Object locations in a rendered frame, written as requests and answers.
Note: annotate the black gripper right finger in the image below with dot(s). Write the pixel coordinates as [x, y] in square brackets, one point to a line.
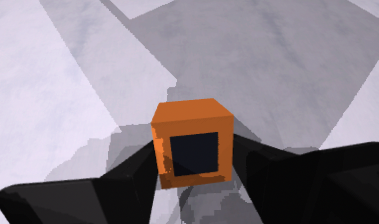
[284, 186]

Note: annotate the orange block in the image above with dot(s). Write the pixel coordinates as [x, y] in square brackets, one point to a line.
[193, 142]

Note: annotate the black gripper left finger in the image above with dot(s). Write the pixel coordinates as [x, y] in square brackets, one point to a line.
[123, 195]

